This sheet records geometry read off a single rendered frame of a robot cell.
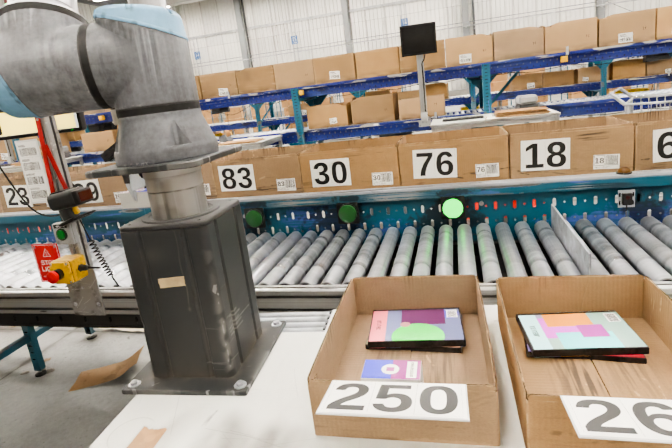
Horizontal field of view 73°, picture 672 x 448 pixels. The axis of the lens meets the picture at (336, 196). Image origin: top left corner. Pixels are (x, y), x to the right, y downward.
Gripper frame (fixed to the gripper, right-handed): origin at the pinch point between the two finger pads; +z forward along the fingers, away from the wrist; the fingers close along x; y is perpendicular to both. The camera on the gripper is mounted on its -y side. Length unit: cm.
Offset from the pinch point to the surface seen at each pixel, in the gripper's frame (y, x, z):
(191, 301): 40, -42, 13
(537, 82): 258, 929, 8
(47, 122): -26.6, 0.1, -23.4
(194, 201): 41, -36, -5
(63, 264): -26.2, -7.3, 18.4
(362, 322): 67, -20, 29
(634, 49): 293, 506, -29
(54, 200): -24.1, -6.6, -1.2
